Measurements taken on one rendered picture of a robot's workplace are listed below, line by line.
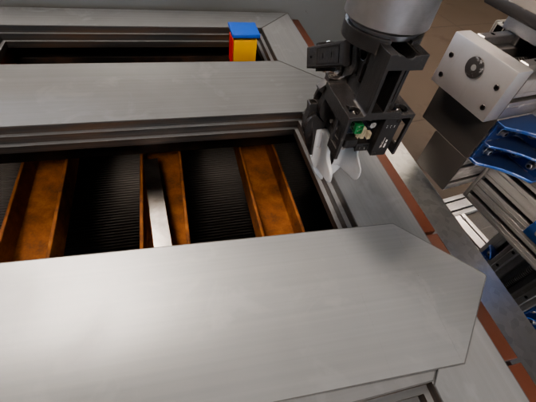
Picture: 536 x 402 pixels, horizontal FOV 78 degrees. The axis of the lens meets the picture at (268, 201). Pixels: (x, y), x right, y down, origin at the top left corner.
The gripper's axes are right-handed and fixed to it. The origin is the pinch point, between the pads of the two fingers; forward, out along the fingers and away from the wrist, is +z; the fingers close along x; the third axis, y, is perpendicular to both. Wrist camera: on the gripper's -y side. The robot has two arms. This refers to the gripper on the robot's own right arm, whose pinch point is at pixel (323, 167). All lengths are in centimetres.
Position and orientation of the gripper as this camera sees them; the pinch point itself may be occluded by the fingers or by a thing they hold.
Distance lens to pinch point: 46.9
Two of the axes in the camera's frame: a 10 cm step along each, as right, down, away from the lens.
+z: -1.1, 6.4, 7.6
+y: 2.3, 7.6, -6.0
